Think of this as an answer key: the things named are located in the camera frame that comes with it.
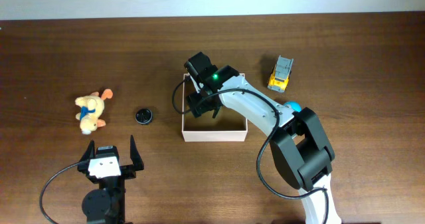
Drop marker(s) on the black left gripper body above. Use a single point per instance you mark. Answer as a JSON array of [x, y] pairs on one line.
[[127, 171]]

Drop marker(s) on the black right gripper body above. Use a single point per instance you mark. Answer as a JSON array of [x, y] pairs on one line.
[[198, 108]]

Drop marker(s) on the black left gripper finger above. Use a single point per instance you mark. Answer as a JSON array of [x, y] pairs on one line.
[[89, 153], [135, 156]]

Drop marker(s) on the beige cardboard box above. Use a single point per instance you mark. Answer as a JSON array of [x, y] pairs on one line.
[[228, 126]]

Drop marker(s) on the yellow grey toy truck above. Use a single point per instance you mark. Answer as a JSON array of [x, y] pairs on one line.
[[280, 74]]

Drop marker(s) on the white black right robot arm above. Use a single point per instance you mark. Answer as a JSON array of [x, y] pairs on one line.
[[301, 150]]

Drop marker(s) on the black round lid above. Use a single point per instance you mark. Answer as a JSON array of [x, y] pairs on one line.
[[144, 116]]

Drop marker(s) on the yellow plush duck toy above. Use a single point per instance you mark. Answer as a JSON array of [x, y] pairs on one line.
[[91, 108]]

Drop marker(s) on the blue ball toy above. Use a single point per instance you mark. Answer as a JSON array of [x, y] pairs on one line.
[[293, 105]]

